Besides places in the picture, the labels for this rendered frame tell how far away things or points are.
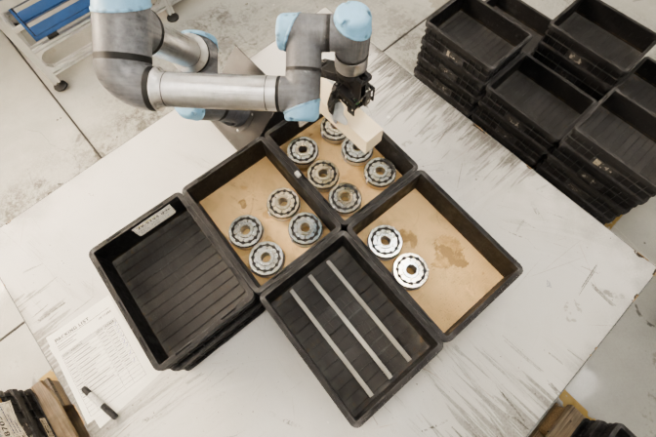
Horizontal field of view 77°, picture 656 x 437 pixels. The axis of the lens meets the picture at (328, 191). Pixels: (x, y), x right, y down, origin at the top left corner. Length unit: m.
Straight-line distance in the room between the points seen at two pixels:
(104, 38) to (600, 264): 1.52
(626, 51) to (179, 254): 2.17
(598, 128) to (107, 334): 2.05
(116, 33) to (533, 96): 1.84
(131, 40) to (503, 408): 1.33
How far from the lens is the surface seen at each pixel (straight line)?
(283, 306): 1.22
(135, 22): 0.99
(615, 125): 2.20
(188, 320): 1.28
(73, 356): 1.55
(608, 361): 2.37
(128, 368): 1.47
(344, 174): 1.34
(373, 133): 1.10
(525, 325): 1.46
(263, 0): 3.14
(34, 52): 2.91
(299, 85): 0.87
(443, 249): 1.29
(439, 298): 1.25
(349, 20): 0.86
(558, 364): 1.48
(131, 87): 0.96
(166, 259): 1.34
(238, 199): 1.34
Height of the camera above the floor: 2.03
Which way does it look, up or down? 66 degrees down
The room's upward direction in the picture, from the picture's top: 3 degrees counter-clockwise
